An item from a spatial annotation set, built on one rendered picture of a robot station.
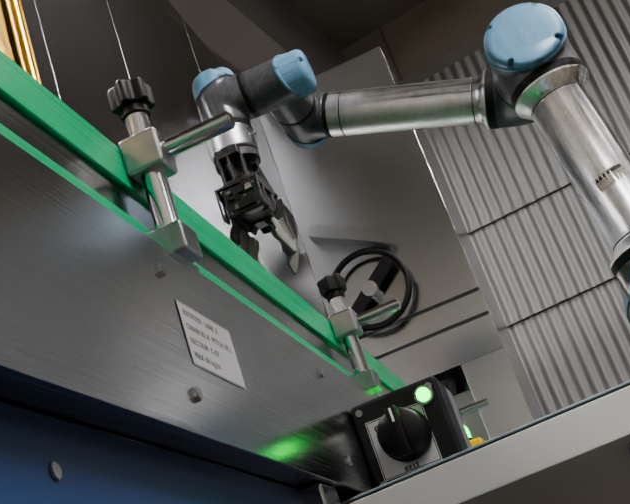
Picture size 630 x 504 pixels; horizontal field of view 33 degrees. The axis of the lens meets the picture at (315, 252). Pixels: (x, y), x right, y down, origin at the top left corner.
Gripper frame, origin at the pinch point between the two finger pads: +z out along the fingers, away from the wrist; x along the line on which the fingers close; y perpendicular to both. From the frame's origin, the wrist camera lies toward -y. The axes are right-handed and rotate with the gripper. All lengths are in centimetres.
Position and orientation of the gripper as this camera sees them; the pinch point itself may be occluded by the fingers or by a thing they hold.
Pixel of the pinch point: (277, 275)
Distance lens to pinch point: 160.0
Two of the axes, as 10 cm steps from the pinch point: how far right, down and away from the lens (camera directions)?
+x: 9.0, -3.9, -2.1
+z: 2.9, 8.8, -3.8
